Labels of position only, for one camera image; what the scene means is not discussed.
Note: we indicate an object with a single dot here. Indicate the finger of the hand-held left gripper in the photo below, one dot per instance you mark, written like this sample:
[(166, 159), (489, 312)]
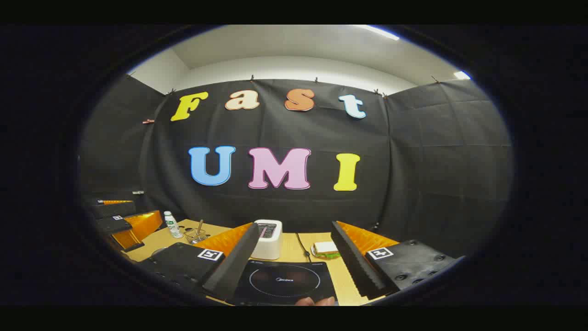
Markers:
[(112, 210), (112, 225)]

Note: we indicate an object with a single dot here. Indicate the white green label bottle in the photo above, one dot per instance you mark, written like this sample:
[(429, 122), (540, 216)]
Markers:
[(173, 226)]

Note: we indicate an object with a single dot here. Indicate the short ceiling light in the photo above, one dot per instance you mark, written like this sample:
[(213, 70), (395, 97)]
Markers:
[(461, 75)]

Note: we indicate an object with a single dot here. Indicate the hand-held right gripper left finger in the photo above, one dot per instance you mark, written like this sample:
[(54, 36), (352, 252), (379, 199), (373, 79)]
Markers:
[(239, 262)]

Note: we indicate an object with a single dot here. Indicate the black induction cooktop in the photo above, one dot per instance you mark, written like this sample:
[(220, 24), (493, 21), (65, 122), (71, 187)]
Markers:
[(285, 280)]

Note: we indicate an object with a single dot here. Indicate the long ceiling light strip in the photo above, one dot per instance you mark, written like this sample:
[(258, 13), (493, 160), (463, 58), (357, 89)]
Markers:
[(379, 32)]

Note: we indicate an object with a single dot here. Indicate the sandwich with lettuce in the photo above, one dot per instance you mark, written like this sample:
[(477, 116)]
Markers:
[(326, 248)]

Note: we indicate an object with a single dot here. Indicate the white toaster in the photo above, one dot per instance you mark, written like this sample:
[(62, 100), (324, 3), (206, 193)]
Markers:
[(268, 243)]

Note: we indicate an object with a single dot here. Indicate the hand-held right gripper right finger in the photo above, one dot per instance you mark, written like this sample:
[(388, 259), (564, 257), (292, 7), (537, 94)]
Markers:
[(353, 262)]

